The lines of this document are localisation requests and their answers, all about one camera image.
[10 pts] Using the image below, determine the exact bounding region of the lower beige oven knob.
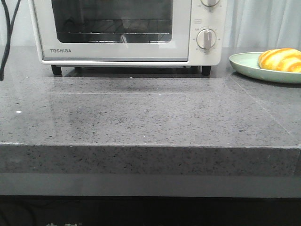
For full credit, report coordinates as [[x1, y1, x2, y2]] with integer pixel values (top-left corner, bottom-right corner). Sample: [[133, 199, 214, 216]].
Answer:
[[196, 29, 216, 50]]

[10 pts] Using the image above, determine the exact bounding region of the light green plate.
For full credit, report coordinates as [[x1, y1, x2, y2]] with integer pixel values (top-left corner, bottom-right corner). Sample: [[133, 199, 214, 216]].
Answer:
[[229, 52, 301, 84]]

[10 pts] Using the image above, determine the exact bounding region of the black cable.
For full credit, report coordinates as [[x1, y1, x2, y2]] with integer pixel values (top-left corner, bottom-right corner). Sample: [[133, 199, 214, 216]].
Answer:
[[0, 0, 22, 82]]

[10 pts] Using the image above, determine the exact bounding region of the white curtain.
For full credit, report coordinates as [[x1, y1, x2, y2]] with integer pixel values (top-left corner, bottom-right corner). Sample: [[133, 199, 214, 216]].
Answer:
[[0, 0, 301, 49]]

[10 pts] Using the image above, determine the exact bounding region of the beige oven knob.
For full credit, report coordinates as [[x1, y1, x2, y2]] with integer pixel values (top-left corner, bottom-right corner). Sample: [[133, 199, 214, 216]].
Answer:
[[196, 29, 216, 50], [201, 0, 219, 7]]

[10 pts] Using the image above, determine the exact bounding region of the yellow striped bread roll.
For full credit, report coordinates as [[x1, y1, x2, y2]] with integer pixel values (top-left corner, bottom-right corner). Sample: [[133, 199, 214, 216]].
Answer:
[[257, 48, 301, 73]]

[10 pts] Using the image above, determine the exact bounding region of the metal wire oven rack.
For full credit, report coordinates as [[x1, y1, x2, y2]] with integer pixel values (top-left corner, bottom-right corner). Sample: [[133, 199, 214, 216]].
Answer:
[[57, 19, 172, 43]]

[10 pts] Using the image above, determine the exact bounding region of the upper beige oven knob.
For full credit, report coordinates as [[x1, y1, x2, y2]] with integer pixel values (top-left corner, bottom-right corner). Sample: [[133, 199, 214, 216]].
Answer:
[[201, 0, 219, 7]]

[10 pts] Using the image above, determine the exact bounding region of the glass oven door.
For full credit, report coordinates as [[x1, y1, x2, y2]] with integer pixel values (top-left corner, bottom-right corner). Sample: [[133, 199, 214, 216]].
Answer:
[[31, 0, 191, 61]]

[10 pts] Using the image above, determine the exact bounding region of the white Toshiba toaster oven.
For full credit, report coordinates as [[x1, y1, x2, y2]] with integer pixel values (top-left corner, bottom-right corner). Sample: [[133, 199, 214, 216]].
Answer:
[[29, 0, 227, 76]]

